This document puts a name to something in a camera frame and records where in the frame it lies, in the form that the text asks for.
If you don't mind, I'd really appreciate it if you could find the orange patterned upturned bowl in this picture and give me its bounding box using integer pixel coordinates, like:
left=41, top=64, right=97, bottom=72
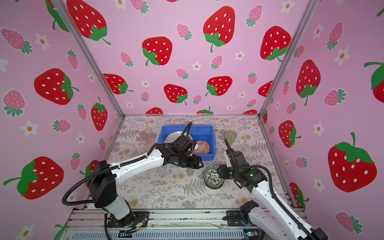
left=194, top=140, right=210, bottom=155

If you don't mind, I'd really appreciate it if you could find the green glass cup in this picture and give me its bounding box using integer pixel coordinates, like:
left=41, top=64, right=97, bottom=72
left=224, top=130, right=237, bottom=146

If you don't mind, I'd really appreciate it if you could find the blue plastic bin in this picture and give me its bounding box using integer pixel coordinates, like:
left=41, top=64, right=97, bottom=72
left=157, top=125, right=216, bottom=163

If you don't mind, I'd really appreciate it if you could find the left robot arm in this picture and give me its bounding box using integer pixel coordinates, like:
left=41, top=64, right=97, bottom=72
left=62, top=144, right=204, bottom=221

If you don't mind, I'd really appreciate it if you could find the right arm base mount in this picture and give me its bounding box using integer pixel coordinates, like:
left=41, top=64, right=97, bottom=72
left=226, top=209, right=268, bottom=227

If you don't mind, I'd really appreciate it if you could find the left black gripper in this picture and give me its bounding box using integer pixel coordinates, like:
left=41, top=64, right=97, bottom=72
left=177, top=153, right=206, bottom=168

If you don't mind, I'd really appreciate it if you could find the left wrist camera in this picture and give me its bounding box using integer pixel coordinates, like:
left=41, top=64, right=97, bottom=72
left=173, top=135, right=197, bottom=155

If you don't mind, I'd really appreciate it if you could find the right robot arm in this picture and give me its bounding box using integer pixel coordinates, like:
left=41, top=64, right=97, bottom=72
left=217, top=165, right=328, bottom=240

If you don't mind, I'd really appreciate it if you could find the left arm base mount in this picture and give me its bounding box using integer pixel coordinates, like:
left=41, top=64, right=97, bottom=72
left=107, top=211, right=150, bottom=229

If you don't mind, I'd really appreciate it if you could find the cream floral plate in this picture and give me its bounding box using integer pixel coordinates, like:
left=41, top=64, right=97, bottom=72
left=164, top=131, right=182, bottom=144

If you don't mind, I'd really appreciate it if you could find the pink glass cup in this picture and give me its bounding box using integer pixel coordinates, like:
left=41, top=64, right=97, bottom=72
left=140, top=129, right=155, bottom=145

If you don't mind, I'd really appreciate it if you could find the blue patterned bowl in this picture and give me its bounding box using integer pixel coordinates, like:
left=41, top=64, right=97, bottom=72
left=203, top=166, right=225, bottom=190

